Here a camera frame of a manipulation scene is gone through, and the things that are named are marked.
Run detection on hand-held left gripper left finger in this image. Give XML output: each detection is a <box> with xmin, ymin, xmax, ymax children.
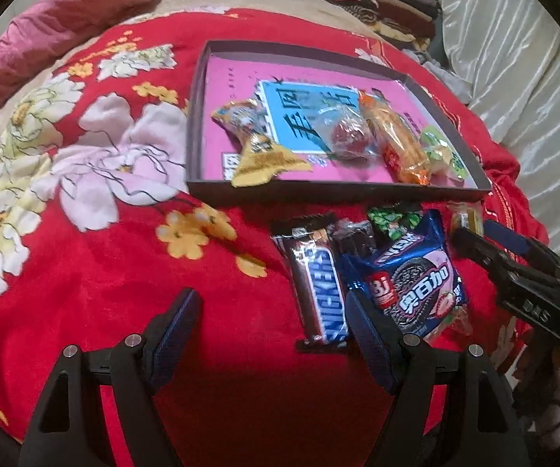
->
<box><xmin>17</xmin><ymin>287</ymin><xmax>205</xmax><ymax>467</ymax></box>

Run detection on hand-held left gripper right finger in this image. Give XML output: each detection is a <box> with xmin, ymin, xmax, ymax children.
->
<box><xmin>345</xmin><ymin>289</ymin><xmax>536</xmax><ymax>467</ymax></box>

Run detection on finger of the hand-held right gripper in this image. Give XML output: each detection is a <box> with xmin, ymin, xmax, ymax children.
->
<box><xmin>452</xmin><ymin>228</ymin><xmax>510</xmax><ymax>279</ymax></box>
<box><xmin>484</xmin><ymin>220</ymin><xmax>560</xmax><ymax>266</ymax></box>

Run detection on small amber candy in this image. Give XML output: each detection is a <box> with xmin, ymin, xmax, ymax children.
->
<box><xmin>448</xmin><ymin>202</ymin><xmax>485</xmax><ymax>237</ymax></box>

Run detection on blue cookie packet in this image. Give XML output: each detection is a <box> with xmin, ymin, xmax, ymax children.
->
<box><xmin>341</xmin><ymin>209</ymin><xmax>472</xmax><ymax>344</ymax></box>

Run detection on brown chocolate bar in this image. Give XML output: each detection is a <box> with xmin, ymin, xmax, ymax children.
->
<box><xmin>269</xmin><ymin>214</ymin><xmax>351</xmax><ymax>351</ymax></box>

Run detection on green candy packet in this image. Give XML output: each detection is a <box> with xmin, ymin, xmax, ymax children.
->
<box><xmin>366</xmin><ymin>202</ymin><xmax>424</xmax><ymax>241</ymax></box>

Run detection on dark small candy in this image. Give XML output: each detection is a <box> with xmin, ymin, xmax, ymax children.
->
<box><xmin>333</xmin><ymin>219</ymin><xmax>378</xmax><ymax>258</ymax></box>

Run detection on light green snack packet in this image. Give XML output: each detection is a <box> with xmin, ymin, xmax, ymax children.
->
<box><xmin>418</xmin><ymin>126</ymin><xmax>468</xmax><ymax>183</ymax></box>

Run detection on orange cake packet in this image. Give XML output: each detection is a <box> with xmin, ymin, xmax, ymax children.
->
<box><xmin>358</xmin><ymin>90</ymin><xmax>431</xmax><ymax>186</ymax></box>

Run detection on shallow pink cardboard box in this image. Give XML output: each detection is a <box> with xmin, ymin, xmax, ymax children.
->
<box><xmin>186</xmin><ymin>40</ymin><xmax>493</xmax><ymax>205</ymax></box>

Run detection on clear packet with brown ball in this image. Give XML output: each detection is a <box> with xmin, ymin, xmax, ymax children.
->
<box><xmin>316</xmin><ymin>104</ymin><xmax>383</xmax><ymax>166</ymax></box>

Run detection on gold snack packet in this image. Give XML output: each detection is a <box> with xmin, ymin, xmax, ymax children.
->
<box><xmin>231</xmin><ymin>133</ymin><xmax>314</xmax><ymax>188</ymax></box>

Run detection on orange patterned snack packet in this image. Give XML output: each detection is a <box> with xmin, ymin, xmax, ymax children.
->
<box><xmin>211</xmin><ymin>98</ymin><xmax>273</xmax><ymax>149</ymax></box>

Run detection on red floral blanket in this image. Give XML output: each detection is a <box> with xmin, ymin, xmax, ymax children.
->
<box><xmin>0</xmin><ymin>7</ymin><xmax>553</xmax><ymax>467</ymax></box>

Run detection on white satin curtain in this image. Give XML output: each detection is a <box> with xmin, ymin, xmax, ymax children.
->
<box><xmin>435</xmin><ymin>0</ymin><xmax>560</xmax><ymax>263</ymax></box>

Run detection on crumpled light clothes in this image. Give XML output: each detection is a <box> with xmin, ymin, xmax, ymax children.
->
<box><xmin>404</xmin><ymin>46</ymin><xmax>470</xmax><ymax>108</ymax></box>

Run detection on stack of folded clothes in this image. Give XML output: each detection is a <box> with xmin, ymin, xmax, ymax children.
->
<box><xmin>309</xmin><ymin>0</ymin><xmax>443</xmax><ymax>52</ymax></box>

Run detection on pink pillow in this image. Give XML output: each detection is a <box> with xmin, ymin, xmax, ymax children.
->
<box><xmin>0</xmin><ymin>0</ymin><xmax>164</xmax><ymax>130</ymax></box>

